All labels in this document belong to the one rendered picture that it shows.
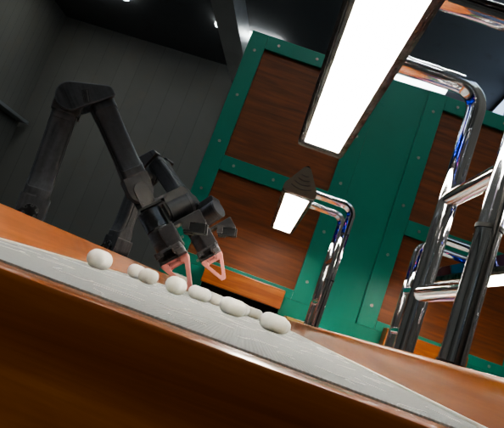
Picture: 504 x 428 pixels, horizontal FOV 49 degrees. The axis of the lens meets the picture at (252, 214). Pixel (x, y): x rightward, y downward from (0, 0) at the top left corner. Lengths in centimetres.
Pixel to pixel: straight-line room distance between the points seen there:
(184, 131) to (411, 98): 918
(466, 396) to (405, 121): 197
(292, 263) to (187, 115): 943
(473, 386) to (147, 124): 1124
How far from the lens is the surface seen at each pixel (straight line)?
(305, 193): 128
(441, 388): 34
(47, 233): 54
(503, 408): 27
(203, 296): 87
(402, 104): 226
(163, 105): 1153
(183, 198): 129
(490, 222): 55
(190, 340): 19
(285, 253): 205
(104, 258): 56
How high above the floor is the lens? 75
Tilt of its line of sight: 9 degrees up
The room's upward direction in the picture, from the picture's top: 20 degrees clockwise
